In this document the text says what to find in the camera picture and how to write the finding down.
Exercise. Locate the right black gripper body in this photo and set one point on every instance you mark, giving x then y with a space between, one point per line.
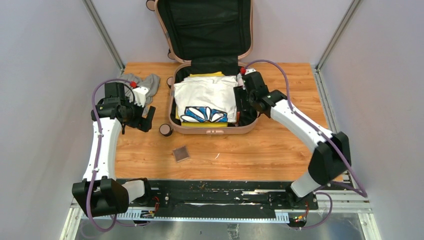
251 100

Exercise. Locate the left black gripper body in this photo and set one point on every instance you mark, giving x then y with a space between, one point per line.
134 114

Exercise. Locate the white blue print shirt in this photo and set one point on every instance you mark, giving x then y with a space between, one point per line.
205 97

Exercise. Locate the white bottle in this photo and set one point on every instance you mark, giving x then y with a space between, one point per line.
239 81

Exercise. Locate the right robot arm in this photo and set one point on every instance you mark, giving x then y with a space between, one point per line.
330 151

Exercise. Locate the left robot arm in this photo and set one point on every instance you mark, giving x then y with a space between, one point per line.
99 193

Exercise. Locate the grey cloth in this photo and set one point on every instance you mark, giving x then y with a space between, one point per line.
152 82

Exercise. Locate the square clear compact case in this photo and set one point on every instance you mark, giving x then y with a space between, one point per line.
181 154

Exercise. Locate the pink open suitcase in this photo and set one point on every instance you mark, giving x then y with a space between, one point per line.
205 36

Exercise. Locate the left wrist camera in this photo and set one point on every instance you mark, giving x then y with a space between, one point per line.
139 94

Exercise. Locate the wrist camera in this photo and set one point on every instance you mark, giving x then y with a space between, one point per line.
247 70
139 94

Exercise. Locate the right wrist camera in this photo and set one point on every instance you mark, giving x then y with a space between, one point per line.
247 70

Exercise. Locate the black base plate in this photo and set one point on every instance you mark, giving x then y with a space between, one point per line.
225 200

